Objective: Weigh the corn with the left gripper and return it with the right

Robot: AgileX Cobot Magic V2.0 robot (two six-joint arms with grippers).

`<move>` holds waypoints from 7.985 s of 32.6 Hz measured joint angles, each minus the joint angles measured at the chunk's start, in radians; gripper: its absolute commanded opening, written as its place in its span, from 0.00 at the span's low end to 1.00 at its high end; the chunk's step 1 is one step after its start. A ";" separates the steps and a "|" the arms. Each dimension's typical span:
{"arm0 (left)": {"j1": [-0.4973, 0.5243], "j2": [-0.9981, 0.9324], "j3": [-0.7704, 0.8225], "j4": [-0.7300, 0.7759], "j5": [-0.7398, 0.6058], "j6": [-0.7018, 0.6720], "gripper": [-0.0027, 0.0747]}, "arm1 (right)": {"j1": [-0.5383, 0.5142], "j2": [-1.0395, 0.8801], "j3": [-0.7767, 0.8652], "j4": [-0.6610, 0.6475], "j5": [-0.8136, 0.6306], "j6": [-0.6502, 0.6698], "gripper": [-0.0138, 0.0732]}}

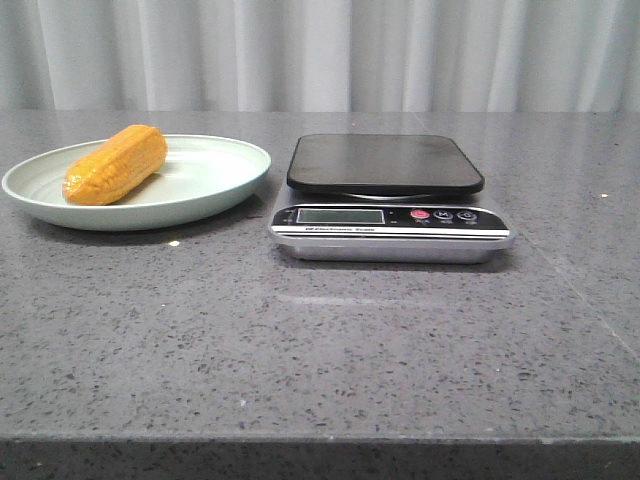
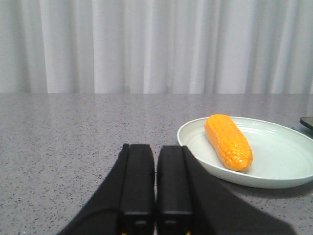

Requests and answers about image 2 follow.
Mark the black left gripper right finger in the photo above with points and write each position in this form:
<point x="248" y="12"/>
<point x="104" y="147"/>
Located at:
<point x="190" y="201"/>

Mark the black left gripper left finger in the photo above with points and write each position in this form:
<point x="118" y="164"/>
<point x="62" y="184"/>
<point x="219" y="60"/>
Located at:
<point x="124" y="204"/>

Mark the orange corn cob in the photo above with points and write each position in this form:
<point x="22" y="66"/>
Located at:
<point x="229" y="142"/>

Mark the pale green plate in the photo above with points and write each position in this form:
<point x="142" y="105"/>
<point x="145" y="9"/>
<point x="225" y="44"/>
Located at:
<point x="283" y="158"/>

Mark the black silver kitchen scale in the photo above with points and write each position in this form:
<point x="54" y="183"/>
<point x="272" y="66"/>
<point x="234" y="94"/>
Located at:
<point x="307" y="122"/>

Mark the white curtain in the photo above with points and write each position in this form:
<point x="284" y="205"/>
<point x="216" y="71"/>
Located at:
<point x="156" y="46"/>

